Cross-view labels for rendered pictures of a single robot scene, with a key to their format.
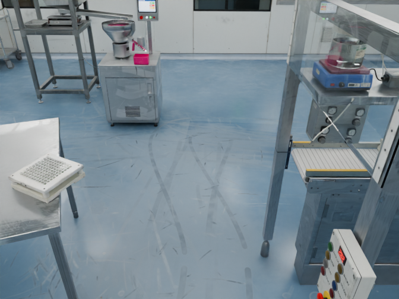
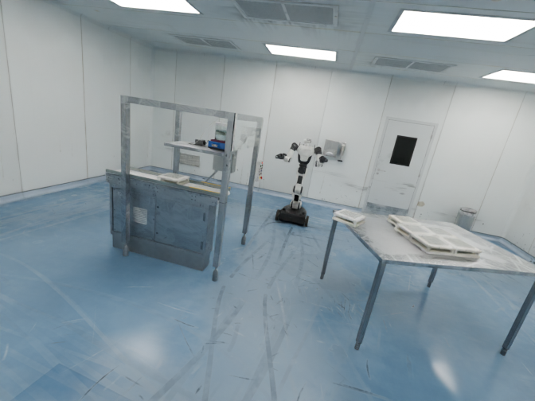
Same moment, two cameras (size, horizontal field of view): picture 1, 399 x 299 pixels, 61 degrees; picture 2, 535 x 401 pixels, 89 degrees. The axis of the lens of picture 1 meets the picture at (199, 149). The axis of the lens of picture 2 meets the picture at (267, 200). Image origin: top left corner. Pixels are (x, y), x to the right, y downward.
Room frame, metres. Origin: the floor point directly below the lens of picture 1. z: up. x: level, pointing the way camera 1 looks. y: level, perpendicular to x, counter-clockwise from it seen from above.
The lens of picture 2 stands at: (4.04, 0.45, 1.72)
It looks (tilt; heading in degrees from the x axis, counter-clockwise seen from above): 17 degrees down; 192
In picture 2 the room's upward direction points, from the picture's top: 9 degrees clockwise
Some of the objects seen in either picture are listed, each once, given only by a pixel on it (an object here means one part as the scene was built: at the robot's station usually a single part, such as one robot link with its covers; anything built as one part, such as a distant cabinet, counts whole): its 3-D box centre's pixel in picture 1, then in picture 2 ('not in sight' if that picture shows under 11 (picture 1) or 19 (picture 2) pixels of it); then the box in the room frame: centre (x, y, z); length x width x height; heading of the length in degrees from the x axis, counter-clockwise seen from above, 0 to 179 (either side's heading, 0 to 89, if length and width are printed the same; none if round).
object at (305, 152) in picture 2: not in sight; (305, 153); (-0.81, 0.00, 1.23); 0.34 x 0.30 x 0.36; 91
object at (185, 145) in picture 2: not in sight; (202, 148); (1.51, -0.81, 1.33); 0.62 x 0.38 x 0.04; 91
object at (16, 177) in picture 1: (46, 171); (349, 215); (1.35, 0.75, 0.93); 0.25 x 0.24 x 0.02; 153
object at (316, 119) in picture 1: (336, 118); (224, 161); (1.37, -0.62, 1.22); 0.22 x 0.11 x 0.20; 91
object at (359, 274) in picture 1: (343, 282); (259, 170); (0.64, -0.43, 1.05); 0.17 x 0.06 x 0.26; 1
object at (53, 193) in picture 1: (48, 180); (349, 219); (1.35, 0.75, 0.88); 0.24 x 0.24 x 0.02; 63
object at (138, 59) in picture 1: (141, 59); not in sight; (3.64, 0.64, 0.80); 0.16 x 0.12 x 0.09; 91
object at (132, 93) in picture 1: (133, 89); not in sight; (3.84, 0.80, 0.38); 0.63 x 0.57 x 0.76; 91
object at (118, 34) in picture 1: (126, 40); not in sight; (3.89, 0.84, 0.95); 0.49 x 0.36 x 0.37; 91
